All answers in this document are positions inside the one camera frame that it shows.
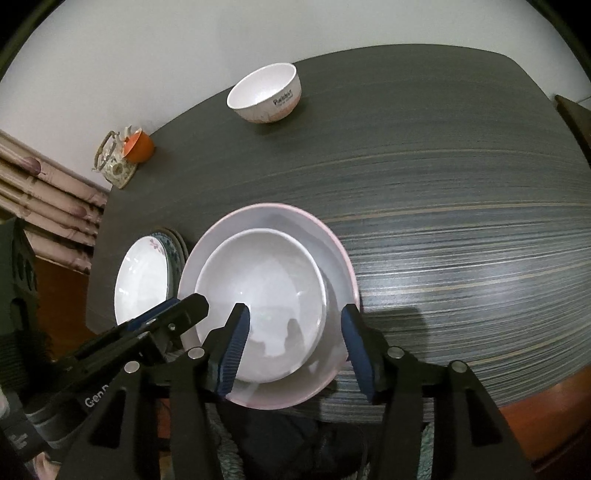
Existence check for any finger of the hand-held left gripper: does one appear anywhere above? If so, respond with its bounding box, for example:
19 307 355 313
148 294 209 365
115 298 182 337

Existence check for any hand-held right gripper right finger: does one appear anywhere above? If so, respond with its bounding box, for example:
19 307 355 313
341 304 536 480

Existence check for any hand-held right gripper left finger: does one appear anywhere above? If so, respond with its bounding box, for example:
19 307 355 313
55 302 252 480

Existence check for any white plate with pink flowers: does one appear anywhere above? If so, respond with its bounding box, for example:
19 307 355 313
114 235 178 326

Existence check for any blue floral plate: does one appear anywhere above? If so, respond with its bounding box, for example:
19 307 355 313
150 231 186 289

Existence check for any dark plate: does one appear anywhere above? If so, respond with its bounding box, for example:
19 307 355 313
159 227 190 266

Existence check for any white bowl with blue print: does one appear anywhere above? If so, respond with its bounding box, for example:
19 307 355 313
195 227 329 384

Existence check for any large pink rimmed bowl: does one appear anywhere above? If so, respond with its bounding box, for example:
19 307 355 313
178 202 362 411

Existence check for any brown wooden cabinet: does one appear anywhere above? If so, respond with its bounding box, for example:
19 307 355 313
28 256 116 361

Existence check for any dark cloth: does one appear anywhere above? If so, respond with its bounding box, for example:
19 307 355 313
217 401 370 480

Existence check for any pink pleated curtain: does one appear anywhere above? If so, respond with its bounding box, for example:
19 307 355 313
0 129 109 275

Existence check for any floral ceramic teapot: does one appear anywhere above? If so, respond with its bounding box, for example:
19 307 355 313
92 124 139 190

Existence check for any orange cup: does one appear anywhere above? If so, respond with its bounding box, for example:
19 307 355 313
122 130 156 164

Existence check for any white bowl with rabbit print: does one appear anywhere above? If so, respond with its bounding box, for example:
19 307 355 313
226 62 302 124

